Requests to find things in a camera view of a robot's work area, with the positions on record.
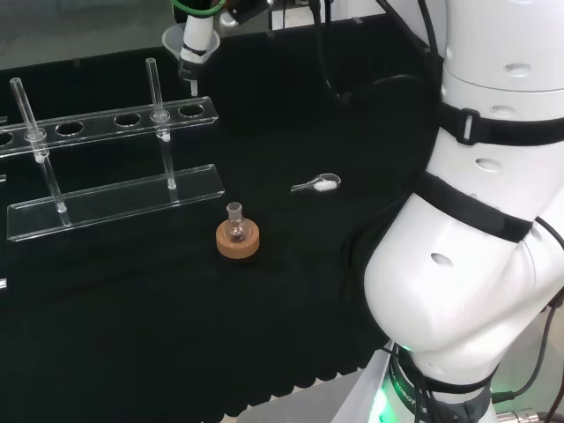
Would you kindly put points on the small glass round-bottom flask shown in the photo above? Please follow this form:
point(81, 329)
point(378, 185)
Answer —
point(235, 229)

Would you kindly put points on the clear plastic funnel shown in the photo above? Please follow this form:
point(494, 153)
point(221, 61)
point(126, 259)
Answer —
point(171, 39)

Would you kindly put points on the pale white board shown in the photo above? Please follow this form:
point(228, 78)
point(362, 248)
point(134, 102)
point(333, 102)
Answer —
point(365, 388)

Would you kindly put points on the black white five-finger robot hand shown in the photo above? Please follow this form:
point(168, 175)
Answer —
point(196, 37)

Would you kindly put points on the black bench cloth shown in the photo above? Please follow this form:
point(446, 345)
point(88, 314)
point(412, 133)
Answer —
point(176, 317)

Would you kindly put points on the clear acrylic funnel stand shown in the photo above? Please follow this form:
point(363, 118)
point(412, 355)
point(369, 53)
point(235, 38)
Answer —
point(114, 200)

